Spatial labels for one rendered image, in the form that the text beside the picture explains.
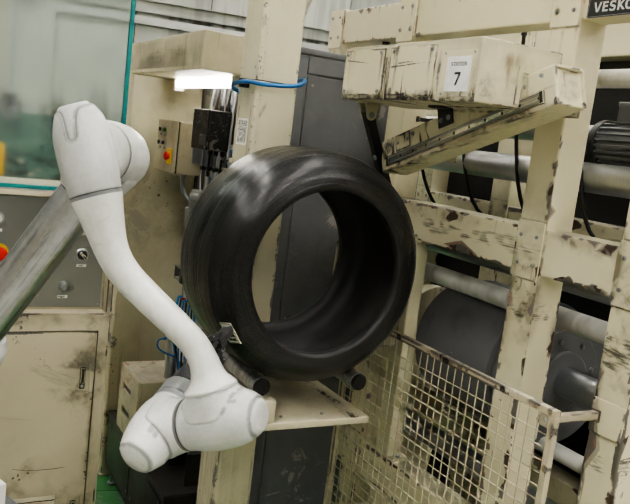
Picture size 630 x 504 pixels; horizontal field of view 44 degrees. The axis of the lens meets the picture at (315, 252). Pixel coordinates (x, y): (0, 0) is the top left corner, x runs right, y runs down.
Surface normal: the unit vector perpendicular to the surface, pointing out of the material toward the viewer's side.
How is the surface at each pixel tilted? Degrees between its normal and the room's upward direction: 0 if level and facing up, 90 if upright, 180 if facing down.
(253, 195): 62
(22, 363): 90
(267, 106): 90
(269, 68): 90
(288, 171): 49
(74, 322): 90
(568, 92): 72
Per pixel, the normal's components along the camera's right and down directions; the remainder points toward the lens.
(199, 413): -0.45, 0.04
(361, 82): -0.88, -0.04
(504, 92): 0.46, 0.18
